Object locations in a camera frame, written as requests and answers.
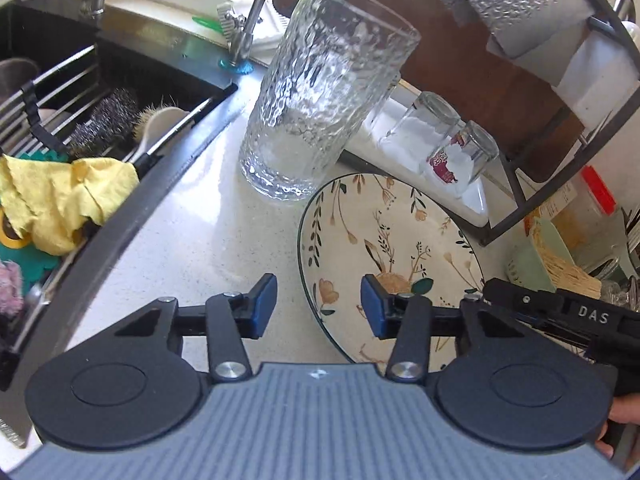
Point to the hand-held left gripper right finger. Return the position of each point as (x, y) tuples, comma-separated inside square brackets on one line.
[(370, 306)]

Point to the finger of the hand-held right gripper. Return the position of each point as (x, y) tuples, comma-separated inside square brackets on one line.
[(520, 296)]

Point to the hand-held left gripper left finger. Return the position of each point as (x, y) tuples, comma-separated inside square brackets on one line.
[(267, 306)]

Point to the floral ceramic plate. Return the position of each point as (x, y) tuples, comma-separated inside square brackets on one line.
[(400, 240)]

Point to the person's right hand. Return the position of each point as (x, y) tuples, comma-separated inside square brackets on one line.
[(627, 412)]

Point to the green plastic basket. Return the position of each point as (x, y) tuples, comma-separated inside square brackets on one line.
[(525, 267)]

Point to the black metal kitchen rack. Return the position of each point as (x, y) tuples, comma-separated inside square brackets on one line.
[(520, 210)]

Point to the white drain tray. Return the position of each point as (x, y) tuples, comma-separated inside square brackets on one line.
[(472, 202)]

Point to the red-lid plastic jar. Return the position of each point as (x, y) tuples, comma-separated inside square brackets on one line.
[(580, 205)]

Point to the small red-label drinking glass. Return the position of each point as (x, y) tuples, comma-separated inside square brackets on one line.
[(465, 156)]

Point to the small plain drinking glass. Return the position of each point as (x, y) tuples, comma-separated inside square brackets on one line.
[(420, 125)]

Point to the white dish brush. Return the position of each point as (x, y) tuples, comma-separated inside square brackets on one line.
[(160, 120)]

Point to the wooden cutting board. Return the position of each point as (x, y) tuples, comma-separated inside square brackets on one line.
[(475, 75)]

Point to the tall textured glass tumbler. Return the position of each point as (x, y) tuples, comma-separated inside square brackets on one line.
[(320, 85)]

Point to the yellow dish cloth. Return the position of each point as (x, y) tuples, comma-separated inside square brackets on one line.
[(60, 200)]

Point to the white wrap roll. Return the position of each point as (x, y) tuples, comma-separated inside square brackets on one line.
[(600, 75)]

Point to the teal sponge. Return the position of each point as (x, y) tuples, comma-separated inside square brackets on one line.
[(35, 265)]

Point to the steel wool scrubber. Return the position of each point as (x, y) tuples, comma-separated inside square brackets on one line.
[(107, 120)]

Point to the pink cloth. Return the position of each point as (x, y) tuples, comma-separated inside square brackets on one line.
[(9, 287)]

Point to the black kitchen sink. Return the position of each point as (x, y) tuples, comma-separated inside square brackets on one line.
[(150, 67)]

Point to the white folded cloth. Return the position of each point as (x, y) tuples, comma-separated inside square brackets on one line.
[(272, 22)]

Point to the slim chrome faucet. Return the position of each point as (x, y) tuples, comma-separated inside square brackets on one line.
[(250, 15)]

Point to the steel sink drain rack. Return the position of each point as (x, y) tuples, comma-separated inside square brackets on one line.
[(60, 85)]

